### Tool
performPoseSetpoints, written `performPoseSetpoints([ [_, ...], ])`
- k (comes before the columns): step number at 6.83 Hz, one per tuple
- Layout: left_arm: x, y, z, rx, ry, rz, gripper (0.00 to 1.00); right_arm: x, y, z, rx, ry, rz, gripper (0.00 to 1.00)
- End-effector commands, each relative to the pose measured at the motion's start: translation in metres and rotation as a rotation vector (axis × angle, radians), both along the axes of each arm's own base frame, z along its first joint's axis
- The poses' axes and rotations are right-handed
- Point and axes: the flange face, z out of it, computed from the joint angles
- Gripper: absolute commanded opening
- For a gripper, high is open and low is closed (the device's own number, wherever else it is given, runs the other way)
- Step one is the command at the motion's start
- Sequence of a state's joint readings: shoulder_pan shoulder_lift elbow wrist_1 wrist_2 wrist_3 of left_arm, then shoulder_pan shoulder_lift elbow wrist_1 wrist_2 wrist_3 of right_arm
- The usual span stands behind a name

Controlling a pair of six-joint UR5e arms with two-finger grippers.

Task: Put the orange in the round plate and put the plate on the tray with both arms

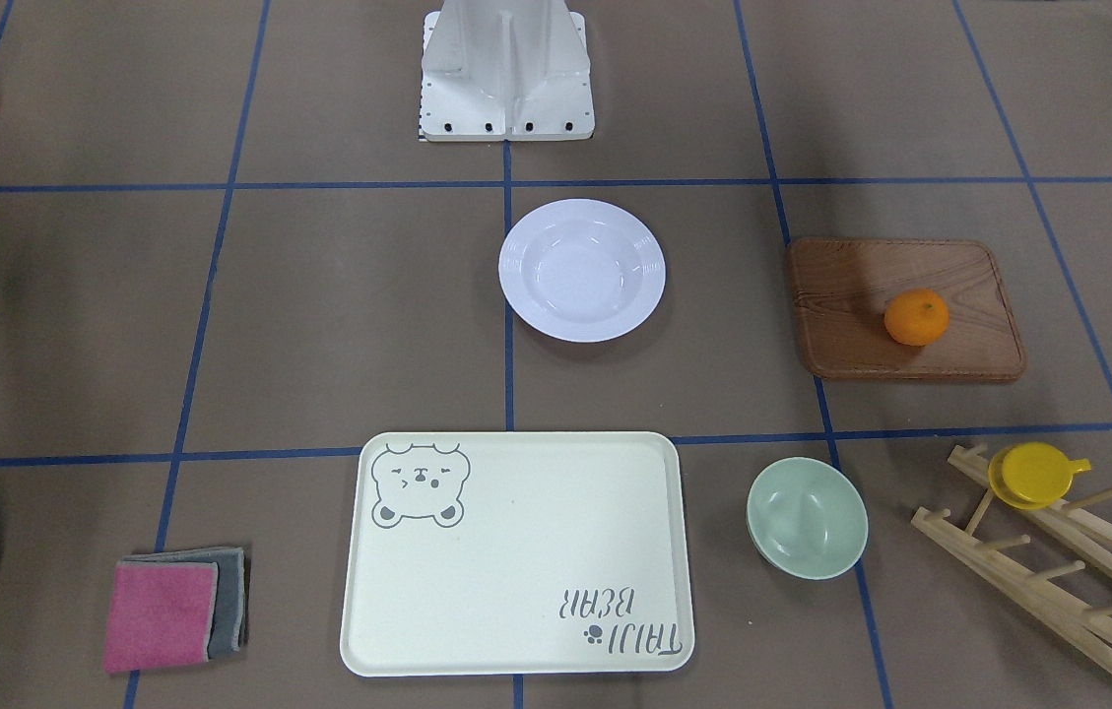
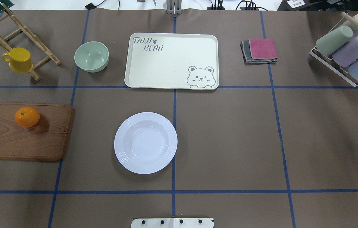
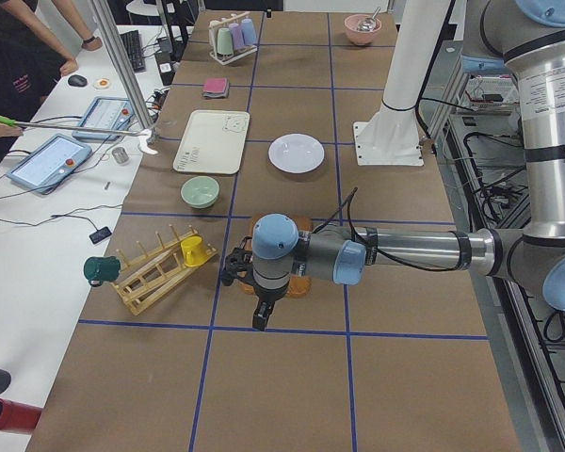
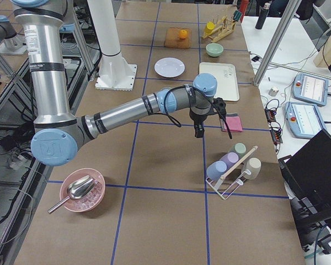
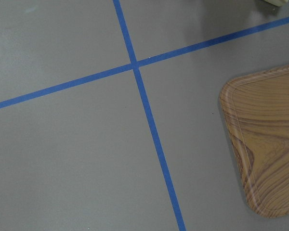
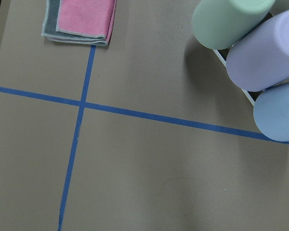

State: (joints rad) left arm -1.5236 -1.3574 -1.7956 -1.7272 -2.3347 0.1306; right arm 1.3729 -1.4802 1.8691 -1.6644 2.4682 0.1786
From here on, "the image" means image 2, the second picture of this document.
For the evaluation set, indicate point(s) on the wooden cutting board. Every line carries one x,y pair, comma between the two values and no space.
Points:
46,141

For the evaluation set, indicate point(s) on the aluminium frame post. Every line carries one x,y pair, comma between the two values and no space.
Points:
174,7

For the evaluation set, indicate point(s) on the pink folded cloth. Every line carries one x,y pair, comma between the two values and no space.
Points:
262,49

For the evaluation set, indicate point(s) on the green bowl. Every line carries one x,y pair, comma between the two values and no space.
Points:
92,56

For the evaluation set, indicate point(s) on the green cup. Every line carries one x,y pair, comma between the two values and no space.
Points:
333,40

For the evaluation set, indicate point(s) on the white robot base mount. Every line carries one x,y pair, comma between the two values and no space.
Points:
173,223

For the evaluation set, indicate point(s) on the yellow mug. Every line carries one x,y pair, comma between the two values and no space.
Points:
19,60

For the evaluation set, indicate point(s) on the white wire cup rack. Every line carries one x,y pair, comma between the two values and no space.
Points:
328,61

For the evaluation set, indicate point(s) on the wooden drying rack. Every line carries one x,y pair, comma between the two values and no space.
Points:
23,28

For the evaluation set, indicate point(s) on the orange fruit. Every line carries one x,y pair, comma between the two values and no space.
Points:
27,117

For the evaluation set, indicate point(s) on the grey folded cloth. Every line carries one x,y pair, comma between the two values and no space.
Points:
247,55

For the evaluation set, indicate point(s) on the white round plate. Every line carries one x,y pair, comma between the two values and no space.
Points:
145,143

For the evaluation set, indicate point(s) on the purple cup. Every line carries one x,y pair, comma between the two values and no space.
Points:
347,54

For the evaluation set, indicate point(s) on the cream bear tray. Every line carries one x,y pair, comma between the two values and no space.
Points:
172,61

